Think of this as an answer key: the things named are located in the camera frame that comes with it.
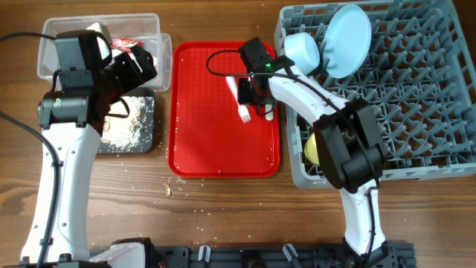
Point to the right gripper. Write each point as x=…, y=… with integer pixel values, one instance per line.
x=243, y=97

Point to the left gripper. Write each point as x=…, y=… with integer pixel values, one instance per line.
x=134, y=77

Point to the white plastic fork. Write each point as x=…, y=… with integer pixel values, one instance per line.
x=242, y=109

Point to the red ketchup sachet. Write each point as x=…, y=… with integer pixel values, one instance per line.
x=125, y=44

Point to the white plastic spoon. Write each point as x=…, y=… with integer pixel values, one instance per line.
x=269, y=112

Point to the light blue bowl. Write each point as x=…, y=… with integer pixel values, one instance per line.
x=302, y=49

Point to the yellow plastic cup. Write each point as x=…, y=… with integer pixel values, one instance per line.
x=310, y=150

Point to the light blue plate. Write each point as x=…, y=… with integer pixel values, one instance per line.
x=347, y=41

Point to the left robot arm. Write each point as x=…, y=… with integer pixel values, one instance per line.
x=71, y=116

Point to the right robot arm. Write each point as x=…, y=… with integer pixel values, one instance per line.
x=349, y=144

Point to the grey dishwasher rack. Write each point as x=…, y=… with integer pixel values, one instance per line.
x=420, y=81

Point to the clear plastic bin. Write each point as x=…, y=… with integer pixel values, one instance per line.
x=144, y=27

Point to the black plastic tray bin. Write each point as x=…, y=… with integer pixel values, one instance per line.
x=137, y=123

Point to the food leftovers in tray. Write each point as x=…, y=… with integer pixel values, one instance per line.
x=126, y=126

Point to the red serving tray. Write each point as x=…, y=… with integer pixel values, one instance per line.
x=207, y=137

